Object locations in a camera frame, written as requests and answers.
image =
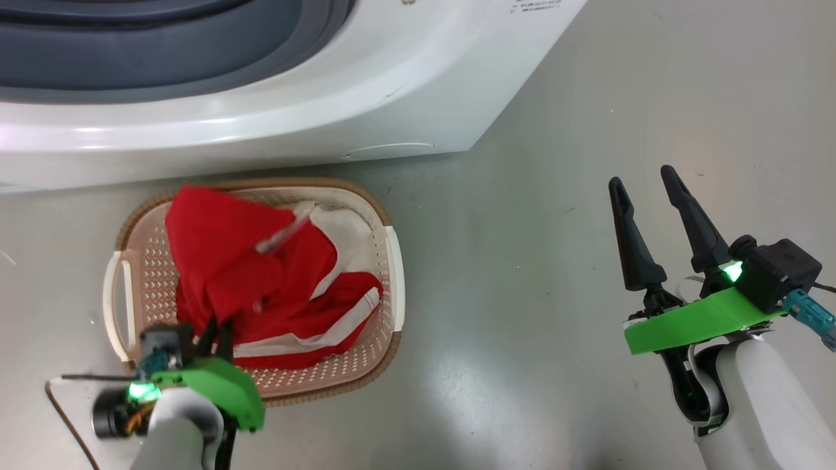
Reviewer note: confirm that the white front-load washing machine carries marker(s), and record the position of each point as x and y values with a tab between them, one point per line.
261	130

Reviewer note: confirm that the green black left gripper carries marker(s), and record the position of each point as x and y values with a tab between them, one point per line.
228	391

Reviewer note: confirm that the red and white garment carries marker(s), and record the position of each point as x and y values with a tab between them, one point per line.
222	248

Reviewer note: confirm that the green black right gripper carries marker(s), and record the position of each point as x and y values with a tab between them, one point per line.
692	323

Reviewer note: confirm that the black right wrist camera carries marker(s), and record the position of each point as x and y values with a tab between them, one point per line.
777	267

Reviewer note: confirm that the cream perforated laundry basket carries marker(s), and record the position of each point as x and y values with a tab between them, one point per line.
157	261

